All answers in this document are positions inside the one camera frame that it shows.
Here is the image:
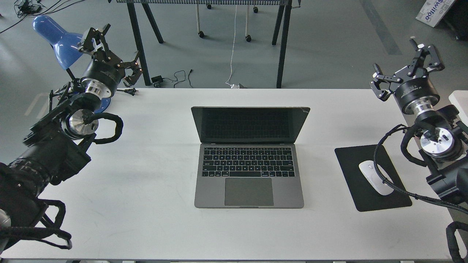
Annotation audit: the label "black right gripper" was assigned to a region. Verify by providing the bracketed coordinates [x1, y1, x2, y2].
[370, 37, 446, 114]

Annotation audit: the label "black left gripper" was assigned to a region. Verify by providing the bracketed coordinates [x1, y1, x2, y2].
[78, 24, 143, 98]

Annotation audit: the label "grey laptop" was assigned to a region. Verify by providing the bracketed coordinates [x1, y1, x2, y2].
[192, 106, 310, 209]

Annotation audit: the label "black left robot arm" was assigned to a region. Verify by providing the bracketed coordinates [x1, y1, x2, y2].
[1, 24, 142, 251]

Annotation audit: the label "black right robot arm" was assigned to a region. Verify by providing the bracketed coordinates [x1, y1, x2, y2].
[370, 37, 467, 214]

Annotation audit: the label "blue desk lamp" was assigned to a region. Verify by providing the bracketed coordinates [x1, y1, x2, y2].
[32, 15, 112, 114]

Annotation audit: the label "white side table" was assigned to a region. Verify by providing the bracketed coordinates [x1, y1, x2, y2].
[449, 90, 468, 126]

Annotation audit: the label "white cardboard box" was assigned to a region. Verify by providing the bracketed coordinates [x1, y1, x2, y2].
[415, 0, 456, 28]

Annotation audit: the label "white rolling cart legs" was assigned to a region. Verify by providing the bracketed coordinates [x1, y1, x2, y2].
[195, 0, 260, 44]

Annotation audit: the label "white computer mouse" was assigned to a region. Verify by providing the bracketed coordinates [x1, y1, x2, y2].
[358, 160, 394, 196]

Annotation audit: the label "black mouse pad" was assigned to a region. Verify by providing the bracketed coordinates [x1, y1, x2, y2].
[335, 145, 412, 212]

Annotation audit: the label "black power adapter with cable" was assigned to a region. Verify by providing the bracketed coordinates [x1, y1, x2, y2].
[150, 69, 194, 88]

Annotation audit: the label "black cables on floor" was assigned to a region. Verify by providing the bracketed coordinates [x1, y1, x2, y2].
[0, 0, 85, 34]

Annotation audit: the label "white hanging cable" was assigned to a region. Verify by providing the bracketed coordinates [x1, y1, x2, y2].
[225, 4, 242, 89]

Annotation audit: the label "black trestle table frame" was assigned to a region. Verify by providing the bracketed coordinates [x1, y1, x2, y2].
[108, 0, 302, 89]

